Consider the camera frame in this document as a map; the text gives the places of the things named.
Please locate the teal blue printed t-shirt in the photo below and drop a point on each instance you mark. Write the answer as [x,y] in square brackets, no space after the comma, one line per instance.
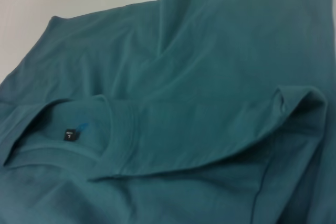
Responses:
[183,103]

